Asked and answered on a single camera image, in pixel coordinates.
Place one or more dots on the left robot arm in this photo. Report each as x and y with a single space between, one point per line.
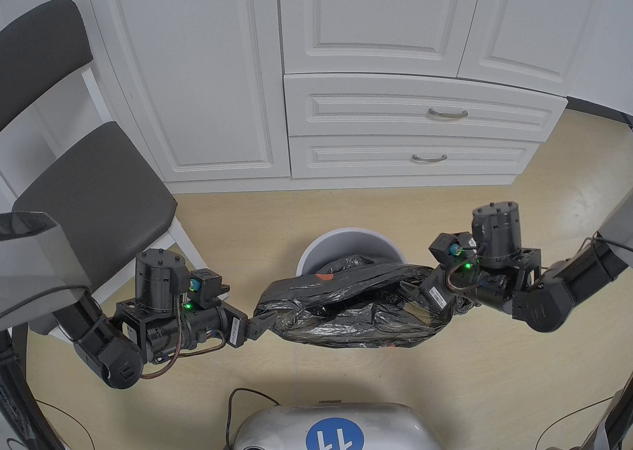
44 265

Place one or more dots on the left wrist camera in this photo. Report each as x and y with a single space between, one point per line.
207 287

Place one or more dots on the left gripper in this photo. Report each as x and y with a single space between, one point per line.
217 324

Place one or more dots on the white trash bin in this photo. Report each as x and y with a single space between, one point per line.
321 245

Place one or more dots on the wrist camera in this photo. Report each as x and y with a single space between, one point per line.
447 246
207 287

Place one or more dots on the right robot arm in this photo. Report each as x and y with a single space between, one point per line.
544 300

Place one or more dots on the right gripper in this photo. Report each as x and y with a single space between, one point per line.
440 297

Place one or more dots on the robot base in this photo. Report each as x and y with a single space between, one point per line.
385 426

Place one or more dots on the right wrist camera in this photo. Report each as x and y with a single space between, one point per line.
447 246

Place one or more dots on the black plastic bag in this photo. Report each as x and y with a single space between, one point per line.
356 309

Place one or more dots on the dark grey white chair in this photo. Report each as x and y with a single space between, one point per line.
94 201

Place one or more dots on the white wardrobe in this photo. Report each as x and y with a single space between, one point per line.
376 43

